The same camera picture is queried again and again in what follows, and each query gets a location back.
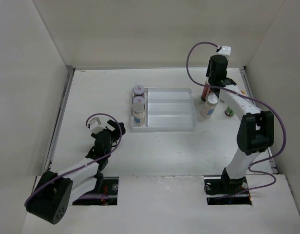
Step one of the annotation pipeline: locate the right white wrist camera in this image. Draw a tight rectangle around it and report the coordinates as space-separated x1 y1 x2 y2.
216 46 232 59

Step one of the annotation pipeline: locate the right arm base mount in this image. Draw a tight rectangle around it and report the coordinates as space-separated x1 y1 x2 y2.
204 177 252 205

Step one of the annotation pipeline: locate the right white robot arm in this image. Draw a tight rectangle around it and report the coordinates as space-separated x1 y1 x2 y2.
205 55 274 195

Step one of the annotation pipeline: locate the tall clear red-label bottle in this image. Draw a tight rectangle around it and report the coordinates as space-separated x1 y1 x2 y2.
201 80 213 102

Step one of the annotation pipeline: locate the sauce jar grey lid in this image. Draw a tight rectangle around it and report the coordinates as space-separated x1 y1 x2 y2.
132 96 145 105
132 85 145 97

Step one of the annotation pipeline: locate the green red chili sauce bottle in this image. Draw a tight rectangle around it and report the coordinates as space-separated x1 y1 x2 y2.
225 106 235 117

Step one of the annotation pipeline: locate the white bead jar grey lid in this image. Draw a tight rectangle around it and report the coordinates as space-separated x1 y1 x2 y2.
132 102 145 126

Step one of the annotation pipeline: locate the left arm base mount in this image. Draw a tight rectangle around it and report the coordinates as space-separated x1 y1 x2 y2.
72 177 119 206

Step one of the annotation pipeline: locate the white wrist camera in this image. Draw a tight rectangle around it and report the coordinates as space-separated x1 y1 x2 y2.
88 117 106 134
216 46 232 59

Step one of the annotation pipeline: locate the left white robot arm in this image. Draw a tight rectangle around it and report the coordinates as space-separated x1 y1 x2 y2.
24 118 126 225

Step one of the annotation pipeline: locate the white compartment tray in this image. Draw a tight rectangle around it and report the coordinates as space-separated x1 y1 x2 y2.
130 88 196 132

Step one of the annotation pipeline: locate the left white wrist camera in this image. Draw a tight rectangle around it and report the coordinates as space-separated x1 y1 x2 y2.
88 117 106 134

